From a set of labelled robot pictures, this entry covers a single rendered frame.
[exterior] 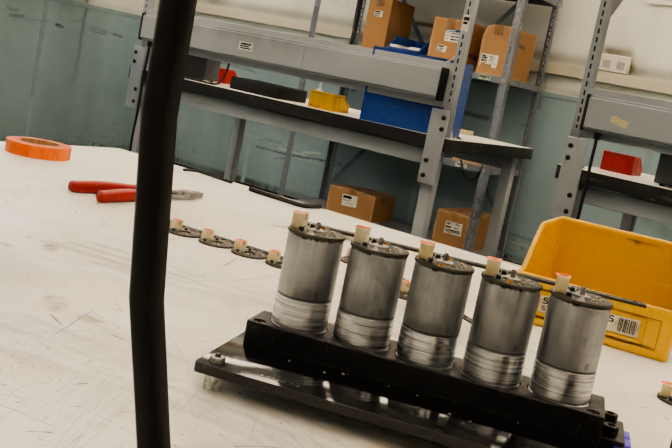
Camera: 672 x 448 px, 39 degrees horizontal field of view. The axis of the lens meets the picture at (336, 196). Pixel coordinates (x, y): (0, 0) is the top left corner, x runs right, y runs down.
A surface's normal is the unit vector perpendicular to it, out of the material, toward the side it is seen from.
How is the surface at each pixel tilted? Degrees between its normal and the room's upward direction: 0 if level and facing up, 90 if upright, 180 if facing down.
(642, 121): 90
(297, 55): 90
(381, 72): 90
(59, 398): 0
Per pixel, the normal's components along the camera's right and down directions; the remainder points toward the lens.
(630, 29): -0.55, 0.00
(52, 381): 0.19, -0.97
